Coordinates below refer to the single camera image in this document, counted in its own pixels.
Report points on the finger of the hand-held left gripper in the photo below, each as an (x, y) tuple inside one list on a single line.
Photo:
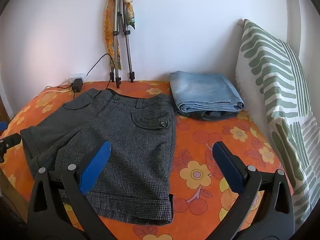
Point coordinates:
[(11, 141), (2, 126)]

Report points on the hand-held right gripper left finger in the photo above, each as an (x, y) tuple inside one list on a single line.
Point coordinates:
[(96, 165)]

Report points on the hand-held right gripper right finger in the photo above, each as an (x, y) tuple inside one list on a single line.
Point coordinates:
[(228, 165)]

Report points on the grey houndstooth coat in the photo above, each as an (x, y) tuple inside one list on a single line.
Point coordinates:
[(130, 142)]

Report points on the orange floral bedsheet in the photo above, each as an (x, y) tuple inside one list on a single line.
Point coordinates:
[(200, 142)]

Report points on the folded light blue jeans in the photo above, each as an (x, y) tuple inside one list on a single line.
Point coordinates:
[(205, 90)]

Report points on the black power adapter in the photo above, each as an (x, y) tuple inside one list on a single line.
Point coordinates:
[(77, 85)]

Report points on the white power strip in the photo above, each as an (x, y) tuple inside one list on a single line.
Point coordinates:
[(76, 76)]

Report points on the green striped white pillow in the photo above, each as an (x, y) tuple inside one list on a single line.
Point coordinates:
[(270, 75)]

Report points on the orange patterned scarf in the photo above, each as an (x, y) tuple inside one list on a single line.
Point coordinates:
[(109, 30)]

